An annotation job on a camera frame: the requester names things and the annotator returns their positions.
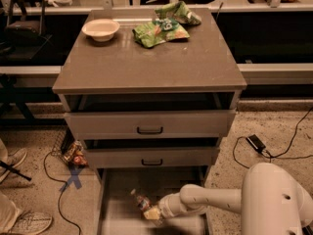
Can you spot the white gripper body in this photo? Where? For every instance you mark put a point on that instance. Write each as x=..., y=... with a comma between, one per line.
x=167, y=205

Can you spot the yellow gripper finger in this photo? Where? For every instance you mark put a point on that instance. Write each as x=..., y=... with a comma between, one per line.
x=153, y=214

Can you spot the clear plastic water bottle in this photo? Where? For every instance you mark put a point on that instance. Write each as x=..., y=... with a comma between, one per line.
x=142, y=202

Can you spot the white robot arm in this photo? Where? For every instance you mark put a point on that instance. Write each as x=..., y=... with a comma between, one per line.
x=270, y=202

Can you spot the open bottom drawer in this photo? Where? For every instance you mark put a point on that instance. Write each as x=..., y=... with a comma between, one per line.
x=121, y=216

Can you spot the grey drawer cabinet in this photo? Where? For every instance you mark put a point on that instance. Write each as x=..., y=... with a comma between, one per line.
x=197, y=74

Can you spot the blue tape cross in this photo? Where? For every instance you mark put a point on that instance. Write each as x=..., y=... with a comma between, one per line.
x=74, y=178

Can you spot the snack bag on floor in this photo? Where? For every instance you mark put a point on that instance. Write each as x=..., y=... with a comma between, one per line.
x=74, y=154

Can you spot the black power adapter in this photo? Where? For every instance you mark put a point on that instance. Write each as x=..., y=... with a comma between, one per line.
x=255, y=143

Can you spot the white sneaker lower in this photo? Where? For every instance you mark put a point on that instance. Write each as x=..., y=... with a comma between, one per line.
x=31, y=223

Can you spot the white sneaker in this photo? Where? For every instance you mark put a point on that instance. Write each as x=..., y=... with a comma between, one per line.
x=14, y=159
x=31, y=223

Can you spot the white sneaker upper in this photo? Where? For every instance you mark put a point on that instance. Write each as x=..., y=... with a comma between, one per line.
x=14, y=159

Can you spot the black stick left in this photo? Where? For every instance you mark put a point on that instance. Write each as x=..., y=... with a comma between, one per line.
x=10, y=168

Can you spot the green chip bag front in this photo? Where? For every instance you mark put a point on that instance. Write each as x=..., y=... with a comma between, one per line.
x=157, y=32

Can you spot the green chip bag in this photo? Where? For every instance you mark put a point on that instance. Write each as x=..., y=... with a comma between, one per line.
x=179, y=12
x=157, y=32

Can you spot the white bowl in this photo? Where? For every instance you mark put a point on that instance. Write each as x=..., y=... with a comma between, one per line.
x=101, y=30

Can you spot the green chip bag rear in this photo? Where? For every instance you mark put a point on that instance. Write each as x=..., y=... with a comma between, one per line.
x=179, y=12

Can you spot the black chair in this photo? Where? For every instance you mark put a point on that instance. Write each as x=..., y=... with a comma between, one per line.
x=24, y=33

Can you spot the middle drawer black handle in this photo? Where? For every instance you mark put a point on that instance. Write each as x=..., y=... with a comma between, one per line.
x=151, y=157

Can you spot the drawer black handle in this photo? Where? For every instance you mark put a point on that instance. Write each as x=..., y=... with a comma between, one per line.
x=140, y=125
x=151, y=157

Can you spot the top drawer black handle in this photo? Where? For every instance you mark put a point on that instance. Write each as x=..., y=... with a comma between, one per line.
x=140, y=125

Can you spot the wire basket on floor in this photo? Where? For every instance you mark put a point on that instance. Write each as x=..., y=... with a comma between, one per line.
x=63, y=141

